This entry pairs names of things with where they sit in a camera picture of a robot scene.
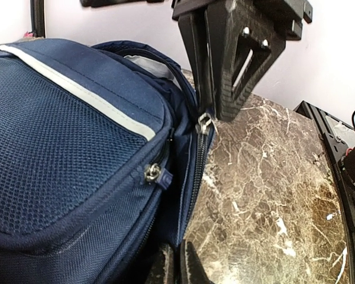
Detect right black frame post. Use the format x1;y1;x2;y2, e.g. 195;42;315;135
30;0;46;37

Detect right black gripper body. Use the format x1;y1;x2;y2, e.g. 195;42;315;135
172;1;313;40

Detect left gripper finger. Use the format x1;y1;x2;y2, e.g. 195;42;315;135
180;241;213;284

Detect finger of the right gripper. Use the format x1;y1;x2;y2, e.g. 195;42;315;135
178;14;215;109
205;2;286;121

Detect navy blue student backpack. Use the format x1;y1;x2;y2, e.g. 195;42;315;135
0;38;215;283

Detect black front rail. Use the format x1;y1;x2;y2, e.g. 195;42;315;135
295;101;355;283

